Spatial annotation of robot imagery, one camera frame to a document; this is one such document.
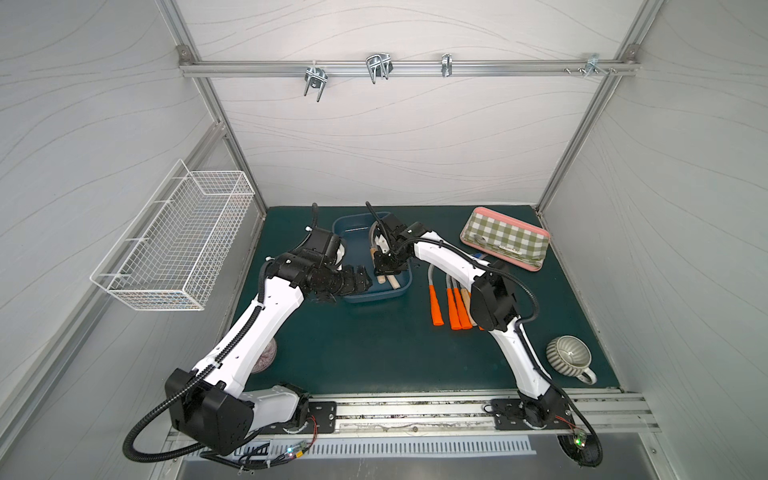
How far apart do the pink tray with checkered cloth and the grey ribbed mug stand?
10.7 inches

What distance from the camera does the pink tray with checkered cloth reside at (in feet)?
3.49

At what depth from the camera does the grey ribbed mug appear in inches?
30.2
